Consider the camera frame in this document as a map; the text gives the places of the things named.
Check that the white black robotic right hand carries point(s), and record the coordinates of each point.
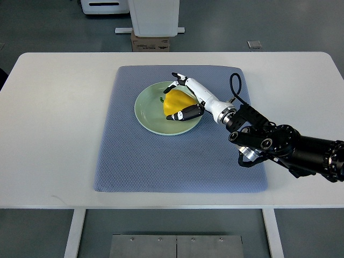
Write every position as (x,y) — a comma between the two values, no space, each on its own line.
(207,101)

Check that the yellow bell pepper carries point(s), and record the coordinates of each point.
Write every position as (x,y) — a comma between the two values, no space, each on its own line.
(175,101)

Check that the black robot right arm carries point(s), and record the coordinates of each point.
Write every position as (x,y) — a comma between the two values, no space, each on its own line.
(284,145)

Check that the light green plate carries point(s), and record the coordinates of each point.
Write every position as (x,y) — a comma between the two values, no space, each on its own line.
(149,112)

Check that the grey floor outlet plate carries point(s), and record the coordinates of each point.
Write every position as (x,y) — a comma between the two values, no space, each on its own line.
(254,44)

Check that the blue-grey textured mat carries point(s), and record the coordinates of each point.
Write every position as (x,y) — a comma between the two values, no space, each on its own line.
(202,160)

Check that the brown cardboard box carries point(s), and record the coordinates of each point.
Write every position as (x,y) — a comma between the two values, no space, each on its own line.
(149,44)

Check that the right white table leg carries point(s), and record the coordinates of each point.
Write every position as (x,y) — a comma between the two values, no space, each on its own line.
(273,235)

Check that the white table leg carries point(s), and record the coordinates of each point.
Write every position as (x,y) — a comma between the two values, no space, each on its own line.
(75,233)
(273,235)

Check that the white cabinet with slot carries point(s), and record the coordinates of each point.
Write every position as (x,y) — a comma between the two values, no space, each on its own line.
(103,7)

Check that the left white table leg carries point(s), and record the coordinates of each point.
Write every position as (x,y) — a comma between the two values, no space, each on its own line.
(75,233)

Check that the white pedestal stand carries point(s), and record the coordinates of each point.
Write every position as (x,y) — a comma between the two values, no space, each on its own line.
(151,18)

